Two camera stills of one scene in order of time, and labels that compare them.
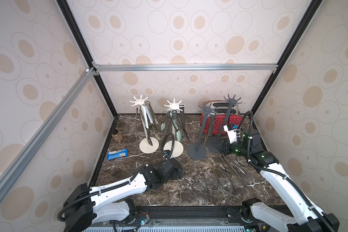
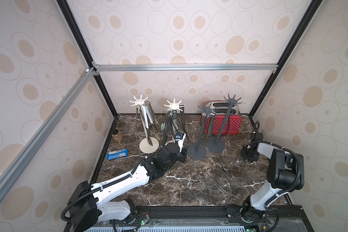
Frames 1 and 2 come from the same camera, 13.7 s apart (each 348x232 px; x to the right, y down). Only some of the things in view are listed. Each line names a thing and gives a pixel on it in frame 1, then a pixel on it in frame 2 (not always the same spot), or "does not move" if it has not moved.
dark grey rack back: (197, 151) does not move
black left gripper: (179, 173) → (183, 155)
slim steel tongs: (136, 121) does not move
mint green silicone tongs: (163, 125) does not move
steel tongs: (243, 177) → (201, 127)
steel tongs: (212, 120) does not move
